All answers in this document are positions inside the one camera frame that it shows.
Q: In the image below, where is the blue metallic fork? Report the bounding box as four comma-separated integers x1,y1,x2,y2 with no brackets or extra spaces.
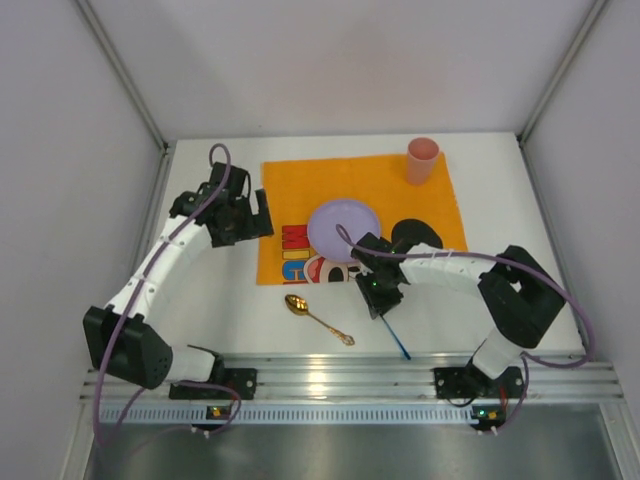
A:
380,315,412,361

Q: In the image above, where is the orange Mickey Mouse cloth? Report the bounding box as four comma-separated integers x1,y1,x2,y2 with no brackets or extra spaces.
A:
256,154,467,286

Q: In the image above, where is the lilac plate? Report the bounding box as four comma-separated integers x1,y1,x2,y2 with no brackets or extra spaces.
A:
307,199,381,263

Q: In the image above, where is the pink plastic cup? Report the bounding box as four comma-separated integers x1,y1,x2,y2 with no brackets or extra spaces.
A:
406,137,440,185

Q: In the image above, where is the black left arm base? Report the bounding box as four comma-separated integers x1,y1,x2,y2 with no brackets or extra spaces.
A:
169,368,258,400

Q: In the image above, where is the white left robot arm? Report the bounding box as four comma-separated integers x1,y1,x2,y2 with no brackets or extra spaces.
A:
83,162,274,390

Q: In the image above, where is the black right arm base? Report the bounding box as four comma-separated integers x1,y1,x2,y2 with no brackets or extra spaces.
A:
433,362,525,401

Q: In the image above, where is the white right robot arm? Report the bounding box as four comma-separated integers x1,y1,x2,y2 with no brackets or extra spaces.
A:
351,233,566,382

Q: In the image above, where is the gold ornate spoon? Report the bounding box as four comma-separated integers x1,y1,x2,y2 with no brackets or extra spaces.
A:
284,294,355,347

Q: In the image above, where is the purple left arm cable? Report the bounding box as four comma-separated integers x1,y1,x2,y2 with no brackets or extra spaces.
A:
92,143,244,447

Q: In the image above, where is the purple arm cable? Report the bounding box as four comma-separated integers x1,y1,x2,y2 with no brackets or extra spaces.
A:
335,223,597,441
92,143,244,447

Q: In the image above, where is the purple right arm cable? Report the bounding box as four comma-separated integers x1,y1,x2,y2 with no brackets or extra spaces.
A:
335,223,597,441

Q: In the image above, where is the grey slotted cable duct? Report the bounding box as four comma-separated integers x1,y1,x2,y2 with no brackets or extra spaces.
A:
99,403,504,426

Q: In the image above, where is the aluminium frame rail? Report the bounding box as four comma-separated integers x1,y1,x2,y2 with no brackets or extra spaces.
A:
79,349,626,404

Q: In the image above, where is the left aluminium corner post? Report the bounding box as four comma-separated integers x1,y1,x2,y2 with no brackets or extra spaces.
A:
72,0,168,152

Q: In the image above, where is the aluminium corner post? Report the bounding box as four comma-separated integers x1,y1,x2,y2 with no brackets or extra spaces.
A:
72,0,168,152
516,0,612,147

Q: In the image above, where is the right aluminium corner post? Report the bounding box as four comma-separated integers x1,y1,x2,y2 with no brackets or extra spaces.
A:
516,0,612,147

